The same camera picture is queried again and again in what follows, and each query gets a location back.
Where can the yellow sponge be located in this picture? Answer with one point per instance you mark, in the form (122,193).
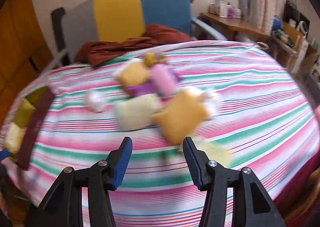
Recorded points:
(132,74)
(180,117)

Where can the striped pink green bedsheet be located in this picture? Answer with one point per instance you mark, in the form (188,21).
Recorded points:
(232,95)

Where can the white box on desk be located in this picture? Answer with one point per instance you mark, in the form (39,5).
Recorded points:
(223,8)

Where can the wooden desk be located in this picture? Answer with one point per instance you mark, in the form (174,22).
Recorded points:
(234,25)

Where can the gold metal tin box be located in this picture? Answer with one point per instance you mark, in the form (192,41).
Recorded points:
(19,124)

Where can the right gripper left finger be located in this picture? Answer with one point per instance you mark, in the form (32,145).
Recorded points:
(62,204)

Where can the purple snack packet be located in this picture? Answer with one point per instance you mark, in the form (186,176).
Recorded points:
(149,87)

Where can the dark red blanket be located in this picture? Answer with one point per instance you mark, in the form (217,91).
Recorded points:
(97,52)

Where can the white foam sponge block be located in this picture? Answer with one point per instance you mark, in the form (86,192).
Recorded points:
(208,97)

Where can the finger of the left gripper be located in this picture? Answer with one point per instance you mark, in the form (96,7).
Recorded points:
(5,153)

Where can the yellow sock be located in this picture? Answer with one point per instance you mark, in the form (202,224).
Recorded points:
(150,59)

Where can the white plastic bag ball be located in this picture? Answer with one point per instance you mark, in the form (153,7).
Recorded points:
(95,101)

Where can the wooden wardrobe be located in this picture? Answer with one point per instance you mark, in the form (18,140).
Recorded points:
(24,51)

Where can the yellow cracker packet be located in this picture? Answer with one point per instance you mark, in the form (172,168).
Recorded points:
(212,150)

